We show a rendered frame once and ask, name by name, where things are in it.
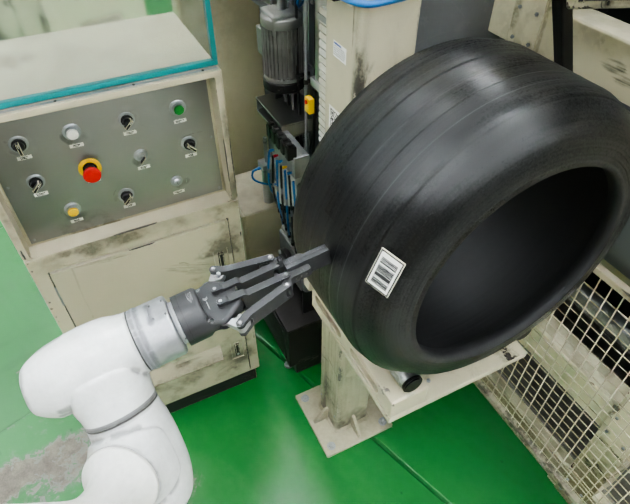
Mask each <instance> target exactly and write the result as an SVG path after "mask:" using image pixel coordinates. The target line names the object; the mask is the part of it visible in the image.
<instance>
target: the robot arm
mask: <svg viewBox="0 0 630 504"><path fill-rule="evenodd" d="M267 263H268V264H267ZM330 263H331V259H330V252H329V249H328V248H327V247H326V245H325V244H323V245H321V246H318V247H316V248H314V249H312V250H310V251H307V252H305V253H303V254H301V253H298V254H295V255H293V256H292V257H289V258H287V259H284V260H282V258H281V257H276V258H274V256H273V255H272V254H268V255H265V256H261V257H257V258H253V259H249V260H245V261H241V262H238V263H234V264H230V265H226V266H211V267H210V268H209V271H210V273H211V275H210V278H209V281H208V282H205V283H204V284H203V285H202V286H201V287H199V288H198V289H193V288H189V289H187V290H185V291H182V292H180V293H178V294H176V295H173V296H171V297H169V299H170V302H167V301H166V299H165V298H164V297H163V296H159V297H157V298H155V299H152V300H150V301H148V302H146V303H143V304H141V305H139V306H137V307H134V308H131V309H129V310H128V311H125V312H123V313H120V314H116V315H112V316H105V317H101V318H98V319H95V320H92V321H89V322H87V323H85V324H82V325H80V326H78V327H76V328H74V329H72V330H70V331H68V332H66V333H64V334H62V335H61V336H59V337H58V338H56V339H54V340H52V341H51V342H49V343H48V344H46V345H45V346H43V347H42V348H41V349H39V350H38V351H37V352H35V353H34V354H33V355H32V356H31V357H30V358H29V359H28V360H27V361H26V362H25V364H24V365H23V366H22V368H21V370H20V373H19V385H20V389H21V392H22V395H23V398H24V400H25V402H26V404H27V406H28V408H29V410H30V411H31V412H32V413H33V414H34V415H36V416H40V417H46V418H63V417H66V416H69V415H71V414H73V415H74V416H75V418H76V419H77V420H78V421H79V422H80V423H81V424H82V426H83V427H84V429H85V430H86V432H87V434H88V437H89V439H90V441H91V445H90V446H89V448H88V453H87V461H86V463H85V465H84V467H83V470H82V485H83V488H84V491H83V493H82V494H81V495H80V496H79V497H77V498H76V499H73V500H69V501H62V502H42V503H18V504H187V502H188V500H189V498H190V496H191V494H192V490H193V470H192V464H191V460H190V456H189V453H188V450H187V447H186V445H185V442H184V440H183V438H182V435H181V433H180V431H179V429H178V427H177V425H176V423H175V421H174V419H173V417H172V415H171V414H170V412H169V410H168V408H167V407H166V406H165V405H164V403H163V402H162V400H161V399H160V397H159V395H158V394H157V392H156V390H155V387H154V385H153V382H152V379H151V376H150V371H152V370H154V369H157V368H159V367H161V366H162V365H164V364H166V363H168V362H170V361H173V360H175V359H177V358H179V357H181V356H183V355H185V354H187V353H188V347H187V344H186V343H190V345H191V346H192V345H194V344H196V343H199V342H201V341H203V340H205V339H207V338H209V337H211V336H213V334H214V333H215V332H216V331H218V330H225V329H228V328H233V329H235V330H237V331H239V333H240V335H241V336H246V335H247V334H248V333H249V331H250V330H251V329H252V327H253V326H254V325H255V324H256V323H258V322H259V321H260V320H262V319H263V318H264V317H266V316H267V315H268V314H270V313H271V312H272V311H274V310H275V309H277V308H278V307H279V306H281V305H282V304H283V303H285V302H286V301H287V300H289V299H290V298H291V297H293V295H294V293H293V284H294V283H295V282H297V281H300V280H302V279H303V278H306V277H308V276H310V275H311V274H312V272H313V271H315V270H317V269H319V268H321V267H323V266H325V265H328V264H330ZM236 288H237V289H236ZM242 299H243V301H242ZM253 304H254V305H253ZM244 311H245V312H244ZM241 312H244V313H243V314H242V315H241V314H240V313H241Z"/></svg>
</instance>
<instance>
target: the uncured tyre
mask: <svg viewBox="0 0 630 504"><path fill-rule="evenodd" d="M629 217H630V112H629V111H628V110H627V109H626V108H625V107H624V106H623V104H622V103H621V102H620V101H619V100H618V99H617V98H616V97H615V96H614V95H613V94H612V93H611V92H609V91H608V90H606V89H604V88H603V87H601V86H599V85H597V84H595V83H593V82H591V81H589V80H587V79H586V78H584V77H582V76H580V75H578V74H576V73H574V72H572V71H570V70H569V69H567V68H565V67H563V66H561V65H559V64H557V63H555V62H553V61H552V60H550V59H548V58H546V57H544V56H542V55H540V54H538V53H536V52H535V51H533V50H531V49H529V48H527V47H525V46H523V45H521V44H518V43H515V42H512V41H507V40H501V39H492V38H481V37H472V38H461V39H455V40H451V41H447V42H443V43H440V44H437V45H434V46H431V47H428V48H426V49H424V50H421V51H419V52H417V53H415V54H413V55H411V56H409V57H407V58H406V59H404V60H402V61H400V62H399V63H397V64H396V65H394V66H393V67H391V68H390V69H388V70H387V71H385V72H384V73H383V74H381V75H380V76H379V77H377V78H376V79H375V80H374V81H372V82H371V83H370V84H369V85H368V86H367V87H365V88H364V89H363V90H362V91H361V92H360V93H359V94H358V95H357V96H356V97H355V98H354V99H353V100H352V101H351V102H350V103H349V104H348V105H347V106H346V107H345V109H344V110H343V111H342V112H341V113H340V114H339V116H338V117H337V118H336V119H335V121H334V122H333V123H332V125H331V126H330V127H329V129H328V130H327V132H326V133H325V135H324V136H323V138H322V139H321V141H320V142H319V144H318V146H317V147H316V149H315V151H314V153H313V155H312V157H311V158H310V161H309V163H308V165H307V167H306V169H305V172H304V174H303V177H302V179H301V182H300V185H299V189H298V192H297V196H296V201H295V206H294V213H293V236H294V242H295V247H296V251H297V254H298V253H301V254H303V253H305V252H307V251H310V250H312V249H314V248H316V247H318V246H321V245H323V244H325V245H326V247H327V248H328V249H329V252H330V259H331V263H330V264H328V265H325V266H323V267H321V268H319V269H317V270H315V271H313V272H312V274H311V275H310V276H308V277H306V278H307V279H308V281H309V282H310V284H311V285H312V287H313V288H314V290H315V291H316V293H317V294H318V296H319V297H320V299H321V300H322V302H323V303H324V305H325V306H326V308H327V309H328V311H329V312H330V314H331V315H332V317H333V318H334V320H335V321H336V323H337V324H338V326H339V327H340V329H341V330H342V332H343V333H344V335H345V336H346V338H347V339H348V341H349V342H350V344H351V345H352V346H353V347H354V348H355V349H356V350H357V351H358V352H359V353H361V354H362V355H363V356H364V357H366V358H367V359H368V360H369V361H371V362H372V363H373V364H375V365H377V366H379V367H381V368H384V369H387V370H392V371H399V372H406V373H413V374H423V375H428V374H438V373H444V372H449V371H452V370H456V369H459V368H462V367H465V366H468V365H470V364H473V363H475V362H477V361H479V360H482V359H484V358H486V357H488V356H490V355H492V354H494V353H495V352H497V351H499V350H501V349H502V348H504V347H506V346H507V345H509V344H511V343H512V342H514V341H515V340H517V339H518V338H520V337H521V336H523V335H524V334H526V333H527V332H528V331H530V330H531V329H532V328H534V327H535V326H536V325H538V324H539V323H540V322H541V321H543V320H544V319H545V318H546V317H548V316H549V315H550V314H551V313H552V312H553V311H555V310H556V309H557V308H558V307H559V306H560V305H561V304H562V303H563V302H564V301H565V300H567V299H568V298H569V297H570V296H571V295H572V294H573V293H574V292H575V291H576V290H577V289H578V288H579V286H580V285H581V284H582V283H583V282H584V281H585V280H586V279H587V278H588V277H589V275H590V274H591V273H592V272H593V271H594V270H595V268H596V267H597V266H598V265H599V263H600V262H601V261H602V260H603V258H604V257H605V256H606V254H607V253H608V251H609V250H610V249H611V247H612V246H613V244H614V243H615V241H616V240H617V238H618V236H619V235H620V233H621V231H622V230H623V228H624V226H625V224H626V222H627V221H628V219H629ZM382 247H383V248H385V249H386V250H387V251H389V252H390V253H392V254H393V255H394V256H396V257H397V258H398V259H400V260H401V261H403V262H404V263H405V264H406V266H405V268H404V269H403V271H402V273H401V275H400V277H399V278H398V280H397V282H396V284H395V286H394V287H393V289H392V291H391V293H390V295H389V297H388V298H386V297H385V296H384V295H382V294H381V293H380V292H378V291H377V290H376V289H375V288H373V287H372V286H371V285H369V284H368V283H367V282H366V281H365V280H366V278H367V276H368V274H369V272H370V270H371V268H372V266H373V264H374V262H375V260H376V258H377V256H378V254H379V252H380V251H381V249H382Z"/></svg>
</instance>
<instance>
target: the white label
mask: <svg viewBox="0 0 630 504"><path fill-rule="evenodd" d="M405 266H406V264H405V263H404V262H403V261H401V260H400V259H398V258H397V257H396V256H394V255H393V254H392V253H390V252H389V251H387V250H386V249H385V248H383V247H382V249H381V251H380V252H379V254H378V256H377V258H376V260H375V262H374V264H373V266H372V268H371V270H370V272H369V274H368V276H367V278H366V280H365V281H366V282H367V283H368V284H369V285H371V286H372V287H373V288H375V289H376V290H377V291H378V292H380V293H381V294H382V295H384V296H385V297H386V298H388V297H389V295H390V293H391V291H392V289H393V287H394V286H395V284H396V282H397V280H398V278H399V277H400V275H401V273H402V271H403V269H404V268H405Z"/></svg>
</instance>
